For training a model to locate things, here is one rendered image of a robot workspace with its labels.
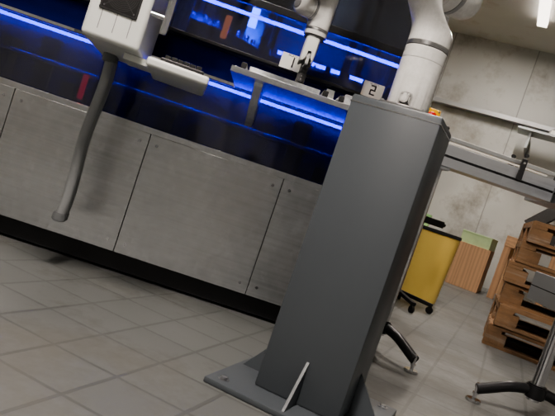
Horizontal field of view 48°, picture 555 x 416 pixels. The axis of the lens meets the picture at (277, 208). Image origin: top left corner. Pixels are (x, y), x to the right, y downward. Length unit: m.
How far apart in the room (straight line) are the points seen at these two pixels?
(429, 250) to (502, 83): 5.09
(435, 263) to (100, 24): 3.66
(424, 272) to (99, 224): 3.12
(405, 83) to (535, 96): 8.01
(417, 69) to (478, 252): 6.23
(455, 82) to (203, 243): 7.68
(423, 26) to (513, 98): 7.96
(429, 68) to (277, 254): 1.07
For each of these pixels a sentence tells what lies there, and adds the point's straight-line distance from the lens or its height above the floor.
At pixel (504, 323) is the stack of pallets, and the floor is 0.16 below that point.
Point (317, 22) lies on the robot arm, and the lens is 2.31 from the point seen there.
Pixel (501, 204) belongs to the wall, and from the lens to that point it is 9.50.
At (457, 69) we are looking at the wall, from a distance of 9.88.
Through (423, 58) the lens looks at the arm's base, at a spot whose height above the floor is 1.01.
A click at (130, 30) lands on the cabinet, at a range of 2.02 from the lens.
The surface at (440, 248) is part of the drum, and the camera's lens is 5.08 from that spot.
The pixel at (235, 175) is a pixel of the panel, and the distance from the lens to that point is 2.48.
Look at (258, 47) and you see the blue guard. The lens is 2.52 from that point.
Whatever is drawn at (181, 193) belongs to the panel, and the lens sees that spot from 2.50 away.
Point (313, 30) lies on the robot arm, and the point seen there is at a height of 1.11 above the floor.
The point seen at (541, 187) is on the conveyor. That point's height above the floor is 0.89.
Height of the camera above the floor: 0.59
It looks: 3 degrees down
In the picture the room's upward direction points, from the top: 19 degrees clockwise
